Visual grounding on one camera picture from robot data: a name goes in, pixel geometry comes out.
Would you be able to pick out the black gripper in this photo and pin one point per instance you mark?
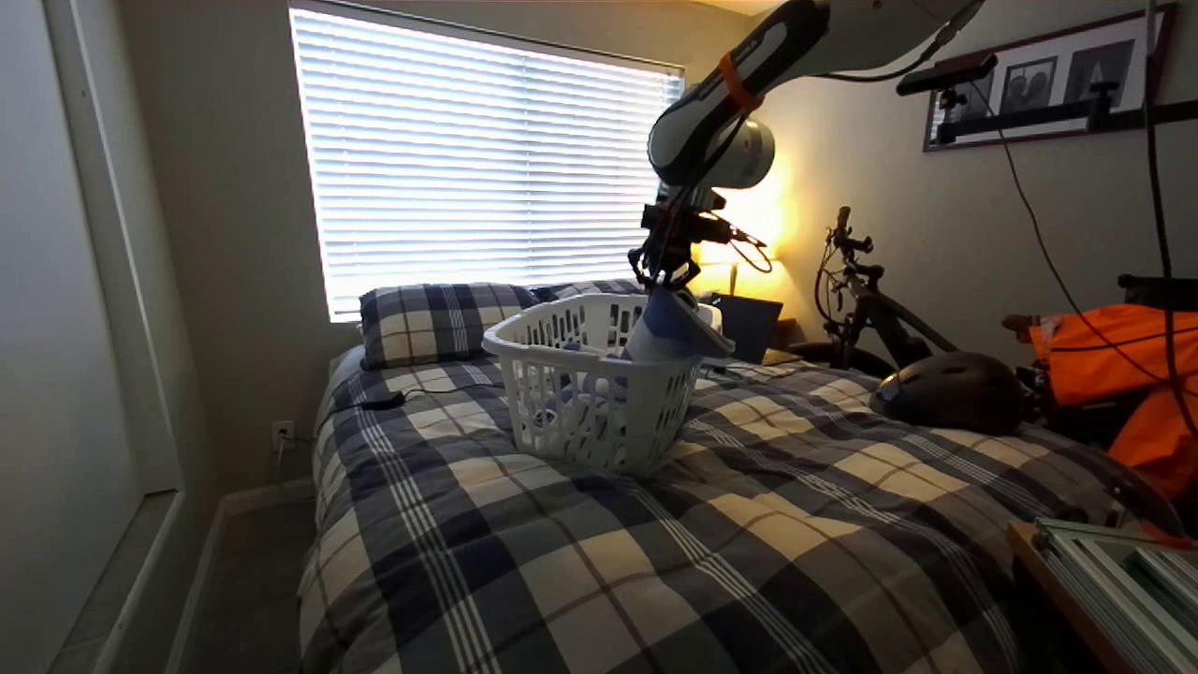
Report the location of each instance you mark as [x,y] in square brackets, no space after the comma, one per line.
[682,223]

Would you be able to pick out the blue cloth garment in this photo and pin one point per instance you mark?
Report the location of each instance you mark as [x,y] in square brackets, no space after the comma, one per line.
[677,327]

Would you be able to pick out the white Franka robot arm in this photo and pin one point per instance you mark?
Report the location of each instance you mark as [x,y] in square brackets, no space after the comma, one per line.
[771,57]

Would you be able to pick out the white plastic laundry basket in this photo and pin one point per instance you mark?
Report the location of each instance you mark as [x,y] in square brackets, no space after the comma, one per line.
[585,399]

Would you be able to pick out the blue plaid pillow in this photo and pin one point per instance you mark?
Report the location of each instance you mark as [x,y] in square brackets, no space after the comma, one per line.
[602,288]
[436,322]

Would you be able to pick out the glowing table lamp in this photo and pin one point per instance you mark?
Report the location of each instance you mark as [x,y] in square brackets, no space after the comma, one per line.
[753,238]

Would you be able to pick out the dark storage bin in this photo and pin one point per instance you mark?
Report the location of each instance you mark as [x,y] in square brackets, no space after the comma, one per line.
[749,327]

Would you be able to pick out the black bicycle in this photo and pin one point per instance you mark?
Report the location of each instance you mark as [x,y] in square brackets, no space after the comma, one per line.
[875,305]

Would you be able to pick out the white window blinds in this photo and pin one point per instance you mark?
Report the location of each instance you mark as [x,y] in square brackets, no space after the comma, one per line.
[472,163]

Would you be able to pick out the blue plaid bed comforter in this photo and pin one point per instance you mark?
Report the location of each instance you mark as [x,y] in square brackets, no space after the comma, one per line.
[602,561]

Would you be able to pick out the black bicycle helmet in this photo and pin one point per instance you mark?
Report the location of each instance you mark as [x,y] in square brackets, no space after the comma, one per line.
[947,390]

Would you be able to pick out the small black remote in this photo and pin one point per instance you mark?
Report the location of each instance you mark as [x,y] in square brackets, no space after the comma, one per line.
[380,399]

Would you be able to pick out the framed photo collage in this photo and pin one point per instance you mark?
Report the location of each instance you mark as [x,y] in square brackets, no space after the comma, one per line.
[1060,69]

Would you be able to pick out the orange bag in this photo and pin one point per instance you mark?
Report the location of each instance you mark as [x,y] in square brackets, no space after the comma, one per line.
[1110,358]

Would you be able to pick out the aluminium and wood robot stand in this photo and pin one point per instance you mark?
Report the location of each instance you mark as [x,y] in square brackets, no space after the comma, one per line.
[1126,585]

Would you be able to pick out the black stereo camera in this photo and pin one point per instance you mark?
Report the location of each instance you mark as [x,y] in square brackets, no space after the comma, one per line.
[944,72]

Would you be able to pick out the white wall outlet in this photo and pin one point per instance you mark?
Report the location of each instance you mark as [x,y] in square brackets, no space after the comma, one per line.
[285,430]

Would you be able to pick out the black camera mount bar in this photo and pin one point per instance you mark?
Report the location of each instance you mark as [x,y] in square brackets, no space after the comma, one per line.
[1072,113]

